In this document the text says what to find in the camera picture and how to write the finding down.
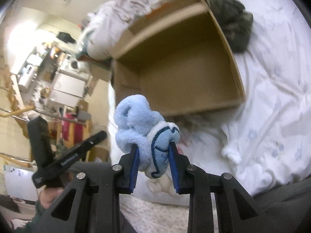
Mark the white floral duvet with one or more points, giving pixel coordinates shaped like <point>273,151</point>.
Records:
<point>265,141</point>

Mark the white washing machine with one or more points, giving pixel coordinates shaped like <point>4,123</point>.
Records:
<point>65,91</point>

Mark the light blue plush toy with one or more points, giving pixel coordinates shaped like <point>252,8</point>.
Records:
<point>139,125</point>

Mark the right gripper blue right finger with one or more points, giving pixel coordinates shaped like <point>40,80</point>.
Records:
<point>182,180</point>

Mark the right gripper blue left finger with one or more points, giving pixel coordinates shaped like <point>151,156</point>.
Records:
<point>129,172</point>

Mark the person left hand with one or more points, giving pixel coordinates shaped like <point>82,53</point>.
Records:
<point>48,195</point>

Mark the camouflage green garment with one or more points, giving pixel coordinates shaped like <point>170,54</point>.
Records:
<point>235,22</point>

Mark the brown cardboard box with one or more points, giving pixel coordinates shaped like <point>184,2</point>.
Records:
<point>179,59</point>

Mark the striped white blanket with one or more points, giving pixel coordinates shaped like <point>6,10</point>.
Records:
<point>103,27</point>

